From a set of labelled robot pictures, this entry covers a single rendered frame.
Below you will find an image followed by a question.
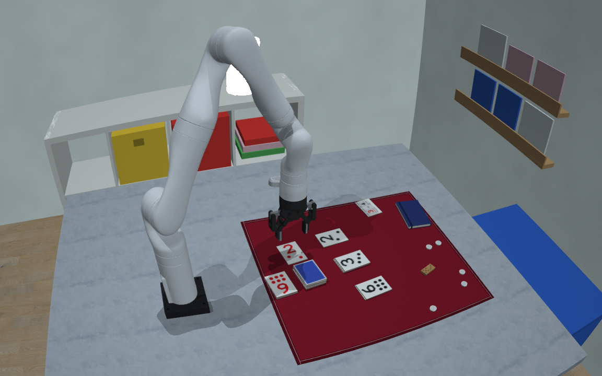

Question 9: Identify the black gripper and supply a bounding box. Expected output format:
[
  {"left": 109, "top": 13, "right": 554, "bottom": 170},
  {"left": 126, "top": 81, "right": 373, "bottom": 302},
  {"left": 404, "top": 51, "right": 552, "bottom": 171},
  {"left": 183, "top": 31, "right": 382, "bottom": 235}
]
[{"left": 269, "top": 194, "right": 317, "bottom": 241}]

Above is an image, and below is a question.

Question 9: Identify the white playing card with red symbols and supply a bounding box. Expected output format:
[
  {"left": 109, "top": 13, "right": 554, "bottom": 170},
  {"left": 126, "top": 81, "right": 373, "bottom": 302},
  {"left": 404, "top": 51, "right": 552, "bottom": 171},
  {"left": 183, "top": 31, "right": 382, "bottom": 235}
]
[{"left": 276, "top": 241, "right": 308, "bottom": 265}]

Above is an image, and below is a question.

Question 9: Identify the blue playing card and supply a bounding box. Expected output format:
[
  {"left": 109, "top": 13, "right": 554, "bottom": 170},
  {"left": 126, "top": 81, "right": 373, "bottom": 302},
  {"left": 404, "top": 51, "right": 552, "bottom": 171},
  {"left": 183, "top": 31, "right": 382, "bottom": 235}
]
[{"left": 293, "top": 260, "right": 327, "bottom": 286}]

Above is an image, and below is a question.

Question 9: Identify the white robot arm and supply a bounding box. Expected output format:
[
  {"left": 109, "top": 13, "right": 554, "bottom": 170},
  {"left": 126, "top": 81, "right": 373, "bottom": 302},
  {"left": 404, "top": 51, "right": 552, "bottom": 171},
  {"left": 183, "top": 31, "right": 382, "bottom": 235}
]
[{"left": 141, "top": 26, "right": 313, "bottom": 304}]

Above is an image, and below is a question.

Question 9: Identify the dark red play mat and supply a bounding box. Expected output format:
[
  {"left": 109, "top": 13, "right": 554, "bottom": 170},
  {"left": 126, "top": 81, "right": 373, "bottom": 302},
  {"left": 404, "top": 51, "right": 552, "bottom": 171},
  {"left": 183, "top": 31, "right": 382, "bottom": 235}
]
[
  {"left": 241, "top": 191, "right": 494, "bottom": 365},
  {"left": 245, "top": 194, "right": 489, "bottom": 360}
]

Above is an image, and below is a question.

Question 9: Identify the small tan wooden block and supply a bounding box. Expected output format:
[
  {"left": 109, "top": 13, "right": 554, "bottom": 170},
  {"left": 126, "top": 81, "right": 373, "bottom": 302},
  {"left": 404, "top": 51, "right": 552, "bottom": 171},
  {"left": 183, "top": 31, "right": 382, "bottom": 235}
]
[{"left": 421, "top": 264, "right": 435, "bottom": 276}]

